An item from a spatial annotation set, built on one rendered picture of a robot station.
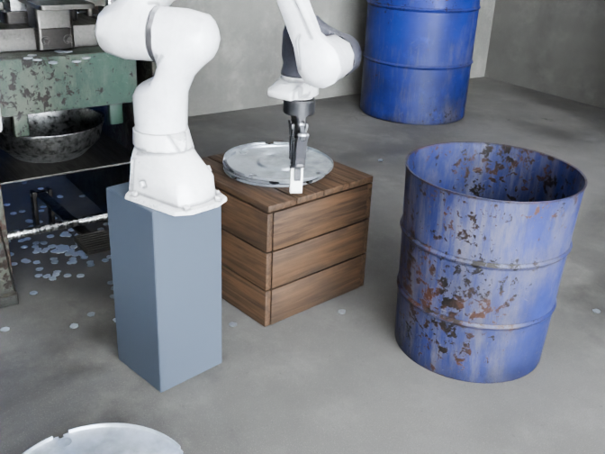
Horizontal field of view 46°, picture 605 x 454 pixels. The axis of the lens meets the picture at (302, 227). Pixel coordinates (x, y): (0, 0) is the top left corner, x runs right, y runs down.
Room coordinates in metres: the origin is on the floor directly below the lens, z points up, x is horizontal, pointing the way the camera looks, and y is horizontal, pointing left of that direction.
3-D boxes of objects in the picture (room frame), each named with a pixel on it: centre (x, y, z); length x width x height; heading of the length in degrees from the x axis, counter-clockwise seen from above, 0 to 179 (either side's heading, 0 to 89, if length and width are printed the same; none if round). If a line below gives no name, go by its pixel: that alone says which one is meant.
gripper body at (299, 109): (1.65, 0.02, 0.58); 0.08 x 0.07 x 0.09; 13
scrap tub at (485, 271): (1.62, -0.45, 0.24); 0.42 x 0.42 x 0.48
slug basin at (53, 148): (2.09, 0.78, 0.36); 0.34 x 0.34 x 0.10
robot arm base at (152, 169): (1.44, 0.28, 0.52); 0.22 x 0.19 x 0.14; 46
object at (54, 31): (1.94, 0.68, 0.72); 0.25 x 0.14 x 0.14; 36
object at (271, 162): (1.86, 0.07, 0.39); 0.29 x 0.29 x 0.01
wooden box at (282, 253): (1.91, 0.08, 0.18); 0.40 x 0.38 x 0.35; 43
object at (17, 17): (2.09, 0.79, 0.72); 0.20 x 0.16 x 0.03; 126
